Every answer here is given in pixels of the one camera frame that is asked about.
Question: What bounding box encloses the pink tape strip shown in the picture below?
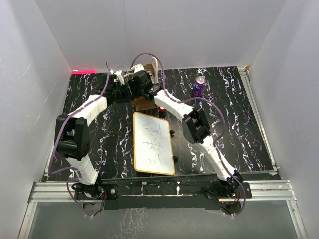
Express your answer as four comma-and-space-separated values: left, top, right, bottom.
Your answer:
71, 70, 96, 75

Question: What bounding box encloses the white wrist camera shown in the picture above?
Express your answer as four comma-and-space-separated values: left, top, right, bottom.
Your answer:
131, 64, 145, 73
110, 70, 125, 85

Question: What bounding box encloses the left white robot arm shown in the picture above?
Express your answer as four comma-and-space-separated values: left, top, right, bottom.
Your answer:
53, 71, 132, 199

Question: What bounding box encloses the white dry-erase board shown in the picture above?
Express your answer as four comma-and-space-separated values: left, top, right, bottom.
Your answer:
133, 112, 175, 176

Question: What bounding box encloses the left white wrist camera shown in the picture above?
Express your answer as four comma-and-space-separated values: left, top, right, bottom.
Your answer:
110, 70, 125, 85

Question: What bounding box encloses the purple fanta can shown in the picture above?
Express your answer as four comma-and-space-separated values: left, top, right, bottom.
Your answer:
192, 76, 206, 97

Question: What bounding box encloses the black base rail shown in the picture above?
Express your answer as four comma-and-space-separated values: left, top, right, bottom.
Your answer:
72, 174, 252, 210

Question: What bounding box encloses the black board clip lower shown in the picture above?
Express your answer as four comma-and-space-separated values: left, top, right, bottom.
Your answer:
172, 156, 179, 163

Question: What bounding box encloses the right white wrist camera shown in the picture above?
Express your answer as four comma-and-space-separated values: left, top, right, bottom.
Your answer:
131, 64, 145, 73

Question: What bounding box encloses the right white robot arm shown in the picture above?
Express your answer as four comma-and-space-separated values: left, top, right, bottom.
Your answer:
125, 70, 243, 198

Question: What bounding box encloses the brown canvas bag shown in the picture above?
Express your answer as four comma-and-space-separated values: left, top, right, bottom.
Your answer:
124, 56, 159, 111

